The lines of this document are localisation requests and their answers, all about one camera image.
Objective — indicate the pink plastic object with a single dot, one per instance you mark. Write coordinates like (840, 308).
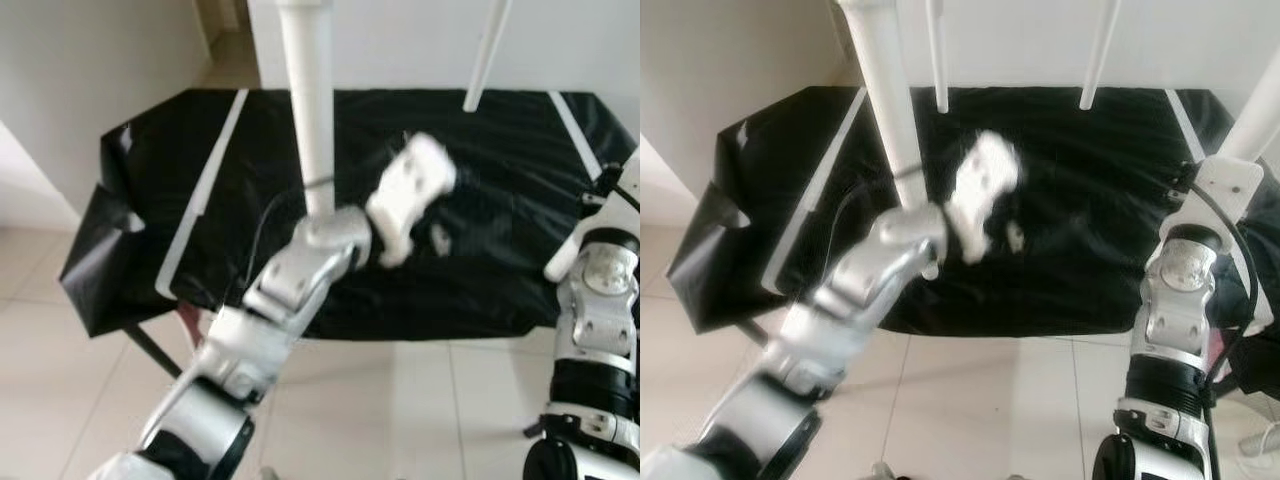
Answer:
(190, 320)

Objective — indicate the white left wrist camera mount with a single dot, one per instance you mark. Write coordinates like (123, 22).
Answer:
(410, 190)
(985, 190)

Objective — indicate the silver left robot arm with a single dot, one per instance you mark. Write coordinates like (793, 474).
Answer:
(270, 320)
(850, 310)

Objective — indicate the black plastic table cover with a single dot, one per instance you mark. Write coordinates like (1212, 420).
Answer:
(480, 280)
(1080, 280)

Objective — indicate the black metal table leg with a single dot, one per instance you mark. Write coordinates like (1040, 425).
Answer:
(755, 335)
(155, 352)

